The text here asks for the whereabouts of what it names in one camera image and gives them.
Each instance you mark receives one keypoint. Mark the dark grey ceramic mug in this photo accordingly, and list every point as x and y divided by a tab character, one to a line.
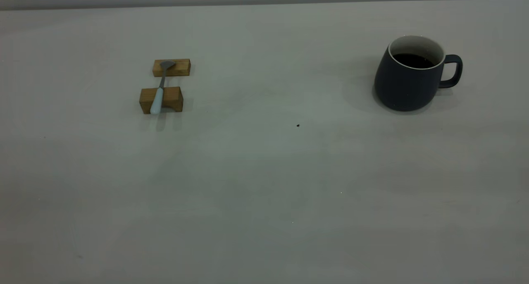
401	87

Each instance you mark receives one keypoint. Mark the dark coffee liquid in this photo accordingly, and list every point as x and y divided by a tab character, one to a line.
413	61

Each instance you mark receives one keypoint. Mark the arched wooden block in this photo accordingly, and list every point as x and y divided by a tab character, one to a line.
174	96

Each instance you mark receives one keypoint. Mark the flat rectangular wooden block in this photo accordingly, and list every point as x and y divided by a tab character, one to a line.
182	68

